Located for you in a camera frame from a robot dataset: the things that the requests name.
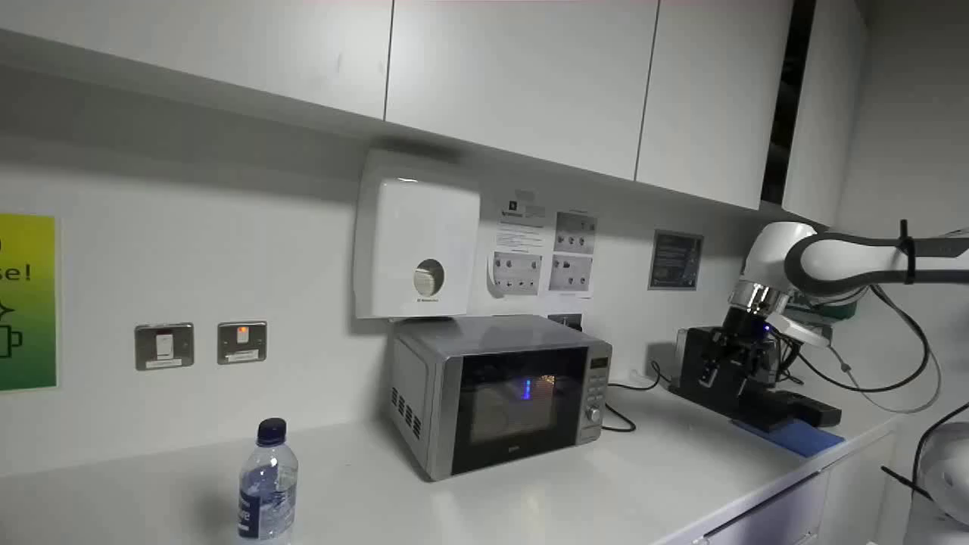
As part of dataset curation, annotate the medium white wall cabinet door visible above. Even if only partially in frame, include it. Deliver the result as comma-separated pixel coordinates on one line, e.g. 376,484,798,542
386,0,661,181

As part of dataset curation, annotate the green and yellow wall poster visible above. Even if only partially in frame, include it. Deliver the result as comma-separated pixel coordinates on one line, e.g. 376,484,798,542
0,210,61,393

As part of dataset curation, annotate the black hanging robot cable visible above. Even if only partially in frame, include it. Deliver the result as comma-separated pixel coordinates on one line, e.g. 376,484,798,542
798,283,949,419

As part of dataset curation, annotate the wide white wall cabinet door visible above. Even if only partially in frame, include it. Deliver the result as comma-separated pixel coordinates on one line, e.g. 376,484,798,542
0,0,395,122

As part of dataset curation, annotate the silver switch plate orange light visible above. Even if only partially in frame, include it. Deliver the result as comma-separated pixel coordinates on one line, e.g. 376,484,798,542
215,318,270,366

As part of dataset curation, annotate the dark framed wall sign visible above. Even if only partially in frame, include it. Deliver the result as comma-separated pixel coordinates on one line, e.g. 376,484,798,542
649,227,706,294

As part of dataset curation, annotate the white base cabinet front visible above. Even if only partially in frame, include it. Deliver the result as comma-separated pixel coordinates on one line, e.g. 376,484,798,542
695,426,913,545

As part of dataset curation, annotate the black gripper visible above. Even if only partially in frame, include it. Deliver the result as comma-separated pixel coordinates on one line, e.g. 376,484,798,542
710,304,788,406

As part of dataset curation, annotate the black microwave power cable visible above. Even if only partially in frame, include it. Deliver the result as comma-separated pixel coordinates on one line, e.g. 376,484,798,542
600,373,665,437

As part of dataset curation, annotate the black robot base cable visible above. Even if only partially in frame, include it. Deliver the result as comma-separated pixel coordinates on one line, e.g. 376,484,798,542
874,399,969,508

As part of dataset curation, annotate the blue mat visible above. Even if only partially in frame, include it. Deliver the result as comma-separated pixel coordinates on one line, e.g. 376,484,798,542
736,411,847,461

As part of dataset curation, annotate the narrow white wall cabinet door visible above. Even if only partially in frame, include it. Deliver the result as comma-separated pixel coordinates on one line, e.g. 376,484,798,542
633,0,798,213

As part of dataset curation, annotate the white paper towel dispenser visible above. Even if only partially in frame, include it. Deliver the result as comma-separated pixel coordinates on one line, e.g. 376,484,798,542
348,149,486,325

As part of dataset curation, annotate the silver double wall socket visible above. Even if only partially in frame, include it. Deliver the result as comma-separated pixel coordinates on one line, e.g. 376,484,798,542
644,343,684,389

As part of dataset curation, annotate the silver microwave with black door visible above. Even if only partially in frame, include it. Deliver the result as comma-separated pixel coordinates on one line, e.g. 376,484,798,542
383,312,615,484

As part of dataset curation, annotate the white notice with logo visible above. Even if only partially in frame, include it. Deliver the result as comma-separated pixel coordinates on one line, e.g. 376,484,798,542
480,189,558,304

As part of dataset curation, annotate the black coffee machine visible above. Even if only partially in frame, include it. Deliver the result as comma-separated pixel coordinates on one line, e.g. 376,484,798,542
672,325,845,432

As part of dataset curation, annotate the clear plastic water bottle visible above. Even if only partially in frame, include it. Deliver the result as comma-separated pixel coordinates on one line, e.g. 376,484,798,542
236,416,300,545

